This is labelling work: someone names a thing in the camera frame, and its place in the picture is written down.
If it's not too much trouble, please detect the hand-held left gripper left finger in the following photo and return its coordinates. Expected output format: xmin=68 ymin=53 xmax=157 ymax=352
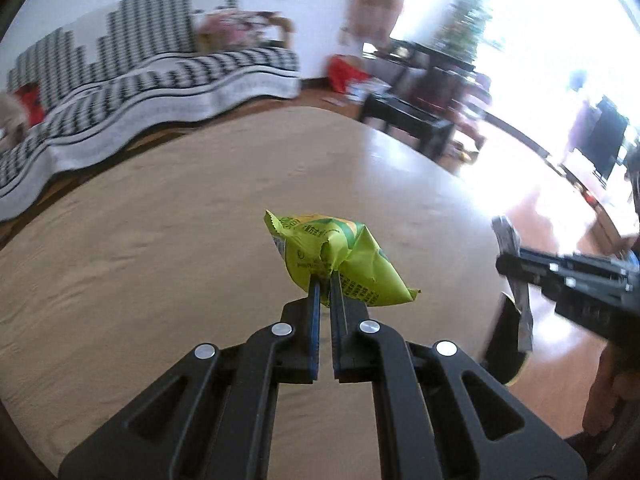
xmin=59 ymin=274 xmax=321 ymax=480

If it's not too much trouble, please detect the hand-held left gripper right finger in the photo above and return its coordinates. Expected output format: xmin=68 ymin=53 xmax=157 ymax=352
xmin=330 ymin=271 xmax=587 ymax=480

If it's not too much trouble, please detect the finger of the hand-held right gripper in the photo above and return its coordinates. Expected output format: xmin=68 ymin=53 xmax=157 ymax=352
xmin=537 ymin=274 xmax=640 ymax=348
xmin=495 ymin=252 xmax=637 ymax=283

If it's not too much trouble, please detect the long grey printed wrapper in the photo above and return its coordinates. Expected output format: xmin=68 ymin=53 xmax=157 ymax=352
xmin=491 ymin=215 xmax=535 ymax=352

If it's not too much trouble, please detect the green snack packet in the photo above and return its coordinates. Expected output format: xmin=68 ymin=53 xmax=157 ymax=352
xmin=263 ymin=210 xmax=421 ymax=308

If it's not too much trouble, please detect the person's right hand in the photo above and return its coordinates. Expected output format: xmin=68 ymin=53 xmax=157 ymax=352
xmin=582 ymin=347 xmax=632 ymax=437

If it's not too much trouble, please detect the dark blurred furniture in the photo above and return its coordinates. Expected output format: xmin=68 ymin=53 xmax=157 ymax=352
xmin=565 ymin=95 xmax=632 ymax=181

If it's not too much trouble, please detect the low black table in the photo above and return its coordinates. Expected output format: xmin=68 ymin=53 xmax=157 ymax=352
xmin=357 ymin=92 xmax=457 ymax=161

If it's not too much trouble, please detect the dark wooden stand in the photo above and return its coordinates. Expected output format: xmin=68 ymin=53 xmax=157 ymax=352
xmin=390 ymin=40 xmax=493 ymax=131

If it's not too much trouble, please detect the patterned packet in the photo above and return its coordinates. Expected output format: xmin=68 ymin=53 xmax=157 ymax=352
xmin=347 ymin=80 xmax=389 ymax=104

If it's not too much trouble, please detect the green potted plant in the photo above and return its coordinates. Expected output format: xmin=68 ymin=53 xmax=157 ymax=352
xmin=435 ymin=0 xmax=501 ymax=53

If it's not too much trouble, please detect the red bag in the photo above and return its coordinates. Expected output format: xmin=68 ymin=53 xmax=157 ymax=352
xmin=326 ymin=55 xmax=373 ymax=95

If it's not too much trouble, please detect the black-white striped sofa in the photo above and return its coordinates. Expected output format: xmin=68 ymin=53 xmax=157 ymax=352
xmin=0 ymin=0 xmax=301 ymax=223

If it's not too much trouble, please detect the wooden sofa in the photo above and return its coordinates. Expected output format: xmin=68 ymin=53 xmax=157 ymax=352
xmin=0 ymin=0 xmax=302 ymax=226

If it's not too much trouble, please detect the beige curtain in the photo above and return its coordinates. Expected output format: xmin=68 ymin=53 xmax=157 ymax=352
xmin=347 ymin=0 xmax=406 ymax=48

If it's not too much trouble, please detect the floral cushion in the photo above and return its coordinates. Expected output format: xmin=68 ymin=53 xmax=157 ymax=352
xmin=197 ymin=7 xmax=281 ymax=53

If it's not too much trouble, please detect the red plush toy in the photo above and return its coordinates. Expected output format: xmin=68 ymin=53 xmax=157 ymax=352
xmin=14 ymin=84 xmax=44 ymax=128

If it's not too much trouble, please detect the brown plush toy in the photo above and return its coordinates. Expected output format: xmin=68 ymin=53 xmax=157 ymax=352
xmin=0 ymin=92 xmax=31 ymax=153

